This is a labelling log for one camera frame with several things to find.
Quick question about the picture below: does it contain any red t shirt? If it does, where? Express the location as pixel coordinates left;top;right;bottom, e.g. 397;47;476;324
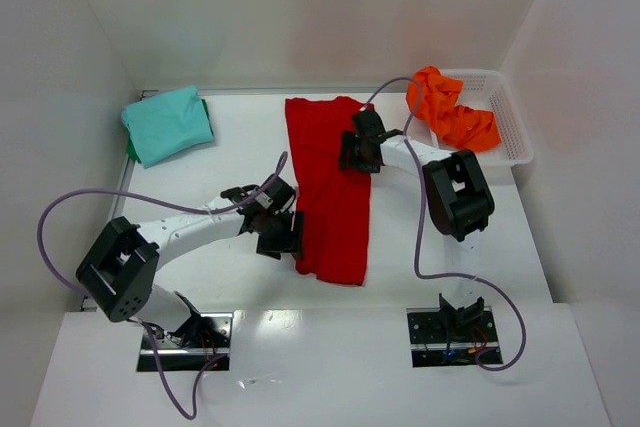
284;96;371;286

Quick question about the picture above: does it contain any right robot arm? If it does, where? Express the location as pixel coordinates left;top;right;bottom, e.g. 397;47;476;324
339;108;495;341

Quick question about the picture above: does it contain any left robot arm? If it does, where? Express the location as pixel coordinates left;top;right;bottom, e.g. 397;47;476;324
76;178;304;346

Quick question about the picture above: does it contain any orange t shirt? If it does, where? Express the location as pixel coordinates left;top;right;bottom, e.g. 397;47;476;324
406;66;502;153

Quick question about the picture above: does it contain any white perforated plastic basket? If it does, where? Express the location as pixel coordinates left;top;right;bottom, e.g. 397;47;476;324
441;69;534;168

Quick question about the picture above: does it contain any folded turquoise t shirt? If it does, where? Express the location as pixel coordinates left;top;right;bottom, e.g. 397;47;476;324
121;85;214;168

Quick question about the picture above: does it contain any folded green t shirt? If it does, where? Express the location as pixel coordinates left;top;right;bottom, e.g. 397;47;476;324
126;99;210;163

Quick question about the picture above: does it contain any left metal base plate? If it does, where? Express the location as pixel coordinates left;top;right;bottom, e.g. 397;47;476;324
151;312;233;372

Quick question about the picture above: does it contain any metal base plate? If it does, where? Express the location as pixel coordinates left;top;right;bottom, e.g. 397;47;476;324
406;308;503;368
151;312;233;372

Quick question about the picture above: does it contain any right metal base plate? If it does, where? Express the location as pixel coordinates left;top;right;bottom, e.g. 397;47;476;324
406;308;503;368

